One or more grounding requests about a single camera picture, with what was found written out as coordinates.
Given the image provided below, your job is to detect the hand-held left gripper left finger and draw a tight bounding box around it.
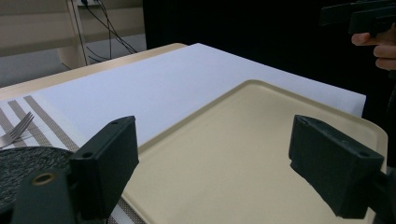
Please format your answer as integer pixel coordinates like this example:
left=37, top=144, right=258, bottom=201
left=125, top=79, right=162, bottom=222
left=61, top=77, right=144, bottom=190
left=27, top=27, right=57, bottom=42
left=68, top=115, right=140, bottom=221

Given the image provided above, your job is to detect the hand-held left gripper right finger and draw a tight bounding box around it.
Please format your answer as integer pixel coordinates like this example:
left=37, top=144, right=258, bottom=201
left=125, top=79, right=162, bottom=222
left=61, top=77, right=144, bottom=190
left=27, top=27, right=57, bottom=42
left=288, top=114, right=385, bottom=219

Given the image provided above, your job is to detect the striped white placemat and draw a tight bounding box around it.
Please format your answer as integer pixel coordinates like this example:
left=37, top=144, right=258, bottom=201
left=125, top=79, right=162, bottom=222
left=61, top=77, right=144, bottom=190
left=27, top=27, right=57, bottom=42
left=0, top=94, right=146, bottom=224

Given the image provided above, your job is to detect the dark speckled plate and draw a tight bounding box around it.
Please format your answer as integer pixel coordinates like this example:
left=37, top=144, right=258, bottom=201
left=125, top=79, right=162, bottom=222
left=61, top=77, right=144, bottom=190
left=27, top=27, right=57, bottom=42
left=0, top=146, right=75, bottom=214

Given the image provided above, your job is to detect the beige plastic tray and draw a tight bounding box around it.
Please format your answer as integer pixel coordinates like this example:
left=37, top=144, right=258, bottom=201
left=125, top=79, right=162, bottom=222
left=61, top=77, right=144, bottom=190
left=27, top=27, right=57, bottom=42
left=120, top=79, right=389, bottom=224

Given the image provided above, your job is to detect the silver fork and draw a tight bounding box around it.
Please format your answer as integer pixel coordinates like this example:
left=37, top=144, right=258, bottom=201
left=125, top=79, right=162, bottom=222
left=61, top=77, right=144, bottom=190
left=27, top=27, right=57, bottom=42
left=0, top=111, right=35, bottom=149

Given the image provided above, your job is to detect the white paper sheet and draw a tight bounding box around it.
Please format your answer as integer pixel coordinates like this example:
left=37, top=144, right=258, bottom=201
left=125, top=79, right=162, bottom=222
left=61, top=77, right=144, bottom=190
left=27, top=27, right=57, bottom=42
left=33, top=42, right=367, bottom=148

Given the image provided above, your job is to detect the black cable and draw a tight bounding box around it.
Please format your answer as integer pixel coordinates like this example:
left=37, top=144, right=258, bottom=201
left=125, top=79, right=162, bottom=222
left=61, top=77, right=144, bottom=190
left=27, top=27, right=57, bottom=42
left=83, top=0, right=138, bottom=54
left=70, top=0, right=110, bottom=66

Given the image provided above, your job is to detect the beige furniture frame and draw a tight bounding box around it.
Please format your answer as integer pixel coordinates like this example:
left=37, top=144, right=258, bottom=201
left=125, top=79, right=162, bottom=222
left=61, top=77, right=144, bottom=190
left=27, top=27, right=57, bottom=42
left=0, top=0, right=147, bottom=67

